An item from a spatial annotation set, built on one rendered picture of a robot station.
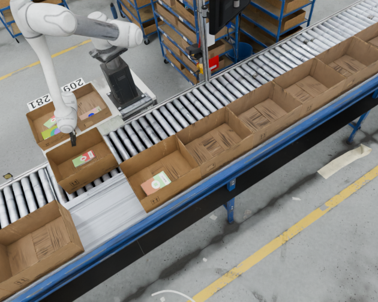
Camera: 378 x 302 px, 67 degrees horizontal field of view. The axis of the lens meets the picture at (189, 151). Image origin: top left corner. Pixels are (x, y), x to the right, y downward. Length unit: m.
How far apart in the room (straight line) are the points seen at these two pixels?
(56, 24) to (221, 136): 1.14
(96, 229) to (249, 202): 1.43
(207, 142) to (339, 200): 1.42
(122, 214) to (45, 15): 1.10
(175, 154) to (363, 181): 1.82
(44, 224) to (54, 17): 1.15
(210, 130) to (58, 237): 1.15
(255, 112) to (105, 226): 1.25
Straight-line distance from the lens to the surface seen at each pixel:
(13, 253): 1.99
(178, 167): 1.84
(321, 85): 2.37
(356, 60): 2.66
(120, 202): 1.82
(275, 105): 2.16
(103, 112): 2.41
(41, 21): 1.59
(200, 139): 1.95
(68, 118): 1.81
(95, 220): 1.83
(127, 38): 2.00
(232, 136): 1.95
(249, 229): 2.59
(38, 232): 1.96
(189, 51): 2.32
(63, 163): 2.31
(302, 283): 2.54
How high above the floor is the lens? 2.43
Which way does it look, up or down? 54 degrees down
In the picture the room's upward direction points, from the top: 11 degrees counter-clockwise
